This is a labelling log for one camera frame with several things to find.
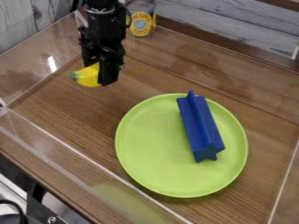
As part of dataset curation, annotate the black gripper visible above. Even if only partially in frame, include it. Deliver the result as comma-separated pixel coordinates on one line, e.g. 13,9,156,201
78,7,126,86

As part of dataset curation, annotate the yellow toy banana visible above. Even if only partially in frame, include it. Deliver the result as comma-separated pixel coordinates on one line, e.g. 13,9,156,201
69,63,101,88

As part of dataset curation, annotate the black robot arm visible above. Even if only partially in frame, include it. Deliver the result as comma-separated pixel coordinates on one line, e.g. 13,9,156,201
70,0,126,88

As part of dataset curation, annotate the green round plate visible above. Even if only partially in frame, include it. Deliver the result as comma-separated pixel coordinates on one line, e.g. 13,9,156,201
114,94,248,198

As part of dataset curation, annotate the yellow labelled tin can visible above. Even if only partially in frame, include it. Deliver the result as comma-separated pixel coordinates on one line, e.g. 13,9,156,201
125,0,156,38

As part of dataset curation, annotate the clear acrylic corner bracket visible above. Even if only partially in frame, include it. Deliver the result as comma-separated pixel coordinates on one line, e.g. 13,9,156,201
73,10,89,42

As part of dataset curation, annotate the clear acrylic front wall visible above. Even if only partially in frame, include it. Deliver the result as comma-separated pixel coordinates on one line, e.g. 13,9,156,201
0,107,192,224

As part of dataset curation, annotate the black cable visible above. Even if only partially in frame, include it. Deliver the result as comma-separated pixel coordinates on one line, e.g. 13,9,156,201
0,199,30,224

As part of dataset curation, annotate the black metal table bracket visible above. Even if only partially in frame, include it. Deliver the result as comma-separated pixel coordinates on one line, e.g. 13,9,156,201
25,200,66,224

